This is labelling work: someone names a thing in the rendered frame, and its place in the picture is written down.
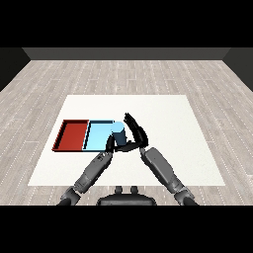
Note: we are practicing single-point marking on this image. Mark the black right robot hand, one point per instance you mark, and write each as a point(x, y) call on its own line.
point(138, 132)

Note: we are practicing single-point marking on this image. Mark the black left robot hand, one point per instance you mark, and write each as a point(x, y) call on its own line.
point(110, 143)

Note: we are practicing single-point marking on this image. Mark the light blue shallow open box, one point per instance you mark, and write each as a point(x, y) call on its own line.
point(98, 135)

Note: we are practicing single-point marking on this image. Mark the red shallow open box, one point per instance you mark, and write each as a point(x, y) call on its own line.
point(71, 135)

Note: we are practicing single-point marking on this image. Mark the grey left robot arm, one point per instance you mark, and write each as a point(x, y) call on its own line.
point(89, 177)

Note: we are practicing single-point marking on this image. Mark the dark grey robot body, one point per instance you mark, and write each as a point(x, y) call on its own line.
point(126, 197)

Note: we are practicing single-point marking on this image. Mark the small blue can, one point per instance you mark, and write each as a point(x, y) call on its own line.
point(119, 135)

